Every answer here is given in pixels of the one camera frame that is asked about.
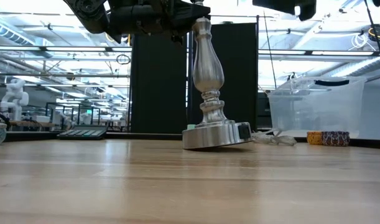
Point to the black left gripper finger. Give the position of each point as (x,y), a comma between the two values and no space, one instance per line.
(186,18)

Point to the silver metal lamp base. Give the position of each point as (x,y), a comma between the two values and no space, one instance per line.
(208,71)

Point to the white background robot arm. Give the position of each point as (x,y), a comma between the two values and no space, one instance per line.
(14,96)

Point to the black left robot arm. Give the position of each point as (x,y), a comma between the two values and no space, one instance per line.
(90,15)

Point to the black partition screen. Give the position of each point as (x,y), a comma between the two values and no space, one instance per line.
(155,81)

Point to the thin black stand pole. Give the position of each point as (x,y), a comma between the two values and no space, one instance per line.
(374,31)

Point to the black ceiling-hung device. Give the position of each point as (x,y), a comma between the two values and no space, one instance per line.
(378,31)

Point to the mint green rectangular block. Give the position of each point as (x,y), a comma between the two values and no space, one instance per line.
(191,127)

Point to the clear plastic storage bin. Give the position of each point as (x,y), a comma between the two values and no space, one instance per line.
(317,109)

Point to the black calculator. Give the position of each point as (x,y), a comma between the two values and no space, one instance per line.
(82,132)

